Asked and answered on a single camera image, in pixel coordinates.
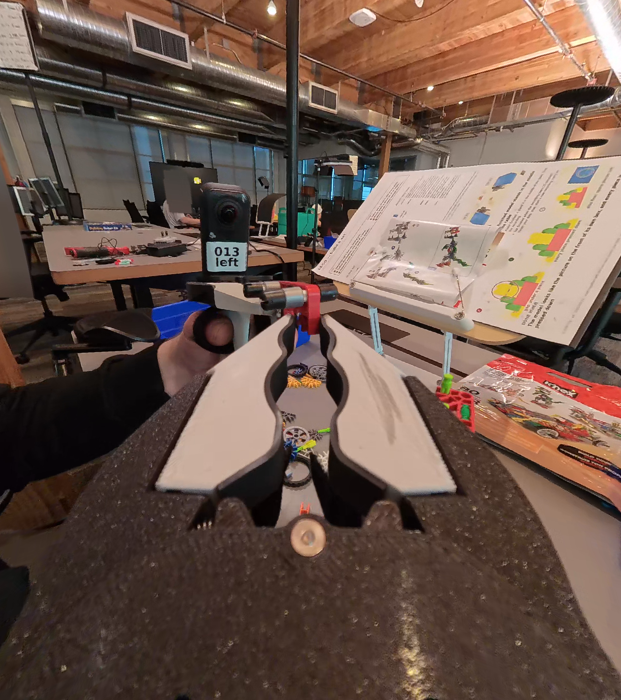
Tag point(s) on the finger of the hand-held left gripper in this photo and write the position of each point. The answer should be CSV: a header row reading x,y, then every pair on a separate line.
x,y
234,301

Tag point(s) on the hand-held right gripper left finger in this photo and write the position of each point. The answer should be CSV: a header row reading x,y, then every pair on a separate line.
x,y
223,432

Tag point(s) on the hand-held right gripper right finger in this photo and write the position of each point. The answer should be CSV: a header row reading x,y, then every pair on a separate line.
x,y
392,432

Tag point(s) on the black metal bolt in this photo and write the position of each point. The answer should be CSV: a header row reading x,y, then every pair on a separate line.
x,y
258,288
288,298

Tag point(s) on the red plastic bracket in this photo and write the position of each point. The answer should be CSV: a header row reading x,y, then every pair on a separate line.
x,y
310,311

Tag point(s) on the person's left forearm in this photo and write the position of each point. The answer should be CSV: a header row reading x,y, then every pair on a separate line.
x,y
42,421

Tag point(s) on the person's left hand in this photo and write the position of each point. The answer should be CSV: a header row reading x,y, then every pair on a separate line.
x,y
179,361

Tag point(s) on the black flat device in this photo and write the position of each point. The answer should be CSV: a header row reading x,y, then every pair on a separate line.
x,y
165,250

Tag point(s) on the colourful toy robot model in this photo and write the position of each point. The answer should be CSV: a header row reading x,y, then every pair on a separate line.
x,y
452,402

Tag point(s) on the grey spoked wheel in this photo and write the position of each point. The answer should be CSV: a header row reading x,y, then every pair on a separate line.
x,y
317,372
295,436

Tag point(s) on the yellow lime clip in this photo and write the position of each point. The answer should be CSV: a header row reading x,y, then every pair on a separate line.
x,y
316,437

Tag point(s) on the black monitor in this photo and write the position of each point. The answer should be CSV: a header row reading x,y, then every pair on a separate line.
x,y
153,186

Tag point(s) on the black rubber tire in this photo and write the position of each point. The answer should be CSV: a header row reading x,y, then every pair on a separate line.
x,y
288,476

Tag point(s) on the yellow fan connector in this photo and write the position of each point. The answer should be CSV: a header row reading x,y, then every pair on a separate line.
x,y
305,383

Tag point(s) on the grey desk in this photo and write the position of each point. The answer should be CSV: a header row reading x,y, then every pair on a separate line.
x,y
141,268

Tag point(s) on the black metal pole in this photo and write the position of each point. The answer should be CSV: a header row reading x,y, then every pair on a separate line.
x,y
292,136

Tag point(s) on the flat blue box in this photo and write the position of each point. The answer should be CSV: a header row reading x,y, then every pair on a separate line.
x,y
105,225

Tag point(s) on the black office chair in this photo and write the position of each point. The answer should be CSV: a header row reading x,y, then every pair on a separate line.
x,y
113,328

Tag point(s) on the white document stand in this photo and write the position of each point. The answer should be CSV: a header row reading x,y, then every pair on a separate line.
x,y
431,314

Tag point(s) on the red hand tool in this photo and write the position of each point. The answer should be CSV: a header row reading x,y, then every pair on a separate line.
x,y
86,251

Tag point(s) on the white air vent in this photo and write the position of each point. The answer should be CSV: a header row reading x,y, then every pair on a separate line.
x,y
157,41
323,97

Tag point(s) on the red toy packaging bag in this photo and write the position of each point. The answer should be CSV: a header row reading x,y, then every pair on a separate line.
x,y
551,437

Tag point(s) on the toy instruction booklet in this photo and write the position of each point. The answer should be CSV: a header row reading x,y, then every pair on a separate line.
x,y
425,257

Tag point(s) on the printed instruction sheet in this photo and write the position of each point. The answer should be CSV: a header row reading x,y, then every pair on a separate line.
x,y
562,262

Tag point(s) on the round black high table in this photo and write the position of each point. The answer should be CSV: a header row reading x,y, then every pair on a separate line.
x,y
581,95
588,143

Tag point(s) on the silver ventilation duct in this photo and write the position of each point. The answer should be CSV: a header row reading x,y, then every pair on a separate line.
x,y
616,44

